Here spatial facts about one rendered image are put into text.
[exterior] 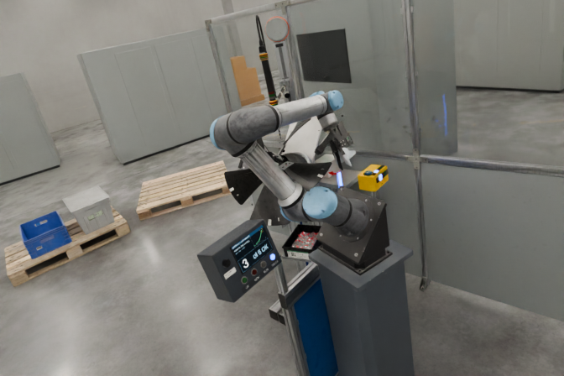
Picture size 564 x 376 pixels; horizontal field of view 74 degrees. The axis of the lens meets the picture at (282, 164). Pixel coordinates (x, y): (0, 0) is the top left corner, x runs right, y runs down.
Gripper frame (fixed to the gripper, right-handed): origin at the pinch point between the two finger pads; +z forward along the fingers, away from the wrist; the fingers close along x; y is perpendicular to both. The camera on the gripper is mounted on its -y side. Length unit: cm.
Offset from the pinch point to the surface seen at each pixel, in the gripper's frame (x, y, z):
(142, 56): 503, -112, -329
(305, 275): 15, -33, 36
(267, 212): 49, -36, 4
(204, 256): -23, -65, 7
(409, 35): 33, 74, -53
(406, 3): 26, 76, -67
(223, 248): -24, -58, 7
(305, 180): 34.2, -12.5, -3.1
